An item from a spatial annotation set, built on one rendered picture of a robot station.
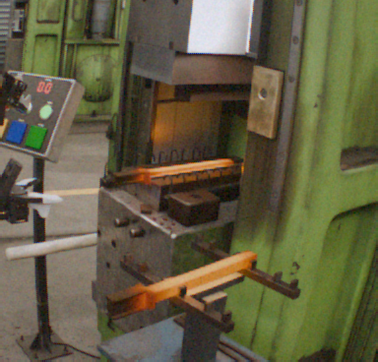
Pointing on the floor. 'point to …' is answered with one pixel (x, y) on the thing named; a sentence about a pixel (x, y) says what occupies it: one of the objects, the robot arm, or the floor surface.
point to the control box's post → (42, 255)
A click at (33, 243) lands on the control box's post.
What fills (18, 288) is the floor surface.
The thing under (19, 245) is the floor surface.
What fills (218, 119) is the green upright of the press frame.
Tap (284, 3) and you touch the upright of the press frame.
